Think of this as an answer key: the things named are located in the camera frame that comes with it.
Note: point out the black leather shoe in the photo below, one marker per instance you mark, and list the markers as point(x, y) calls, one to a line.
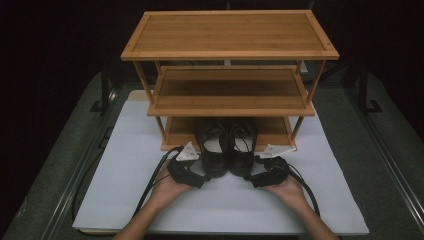
point(240, 165)
point(213, 163)

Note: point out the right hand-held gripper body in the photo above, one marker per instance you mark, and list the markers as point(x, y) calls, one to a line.
point(271, 175)

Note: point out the person's right hand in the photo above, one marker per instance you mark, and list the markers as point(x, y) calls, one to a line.
point(290, 193)

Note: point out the person's left hand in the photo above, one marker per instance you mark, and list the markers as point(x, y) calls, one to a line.
point(166, 191)

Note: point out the wooden three-tier shoe rack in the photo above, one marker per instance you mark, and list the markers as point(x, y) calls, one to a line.
point(230, 33)

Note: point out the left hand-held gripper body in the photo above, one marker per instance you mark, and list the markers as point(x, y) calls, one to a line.
point(185, 173)

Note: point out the white table mat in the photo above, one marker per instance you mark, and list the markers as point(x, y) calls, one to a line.
point(226, 206)

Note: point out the black metal stand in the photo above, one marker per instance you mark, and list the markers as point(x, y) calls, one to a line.
point(105, 90)
point(365, 90)

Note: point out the metal frame rail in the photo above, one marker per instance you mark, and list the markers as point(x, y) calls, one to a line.
point(390, 160)
point(75, 186)

